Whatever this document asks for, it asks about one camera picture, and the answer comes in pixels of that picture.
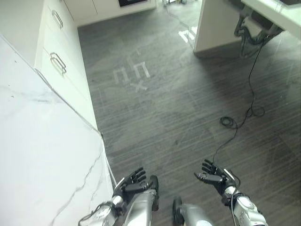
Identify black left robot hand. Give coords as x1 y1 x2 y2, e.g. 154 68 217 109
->
114 167 147 199

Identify white marble counter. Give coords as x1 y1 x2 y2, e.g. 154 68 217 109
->
0 32 116 226

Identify black built-in oven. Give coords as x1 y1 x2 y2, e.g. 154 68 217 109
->
118 0 148 7

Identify white oven cabinet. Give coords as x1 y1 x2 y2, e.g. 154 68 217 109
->
63 0 157 27

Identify black floor cable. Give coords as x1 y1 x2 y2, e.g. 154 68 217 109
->
213 35 271 165

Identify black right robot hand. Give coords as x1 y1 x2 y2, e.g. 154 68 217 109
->
193 159 235 196

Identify white drawer cabinet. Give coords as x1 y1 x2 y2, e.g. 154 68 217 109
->
34 0 98 130

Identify grey drain pipes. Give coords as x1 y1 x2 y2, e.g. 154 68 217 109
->
234 6 285 58

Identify silver drawer handle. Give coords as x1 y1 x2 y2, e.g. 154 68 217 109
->
51 10 63 29
50 52 67 76

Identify white kitchen island cabinet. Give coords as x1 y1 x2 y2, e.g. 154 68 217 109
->
193 0 245 59

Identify white sink countertop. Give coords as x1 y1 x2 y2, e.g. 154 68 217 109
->
240 0 301 38

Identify silver right robot leg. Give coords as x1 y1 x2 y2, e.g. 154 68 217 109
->
172 196 221 226

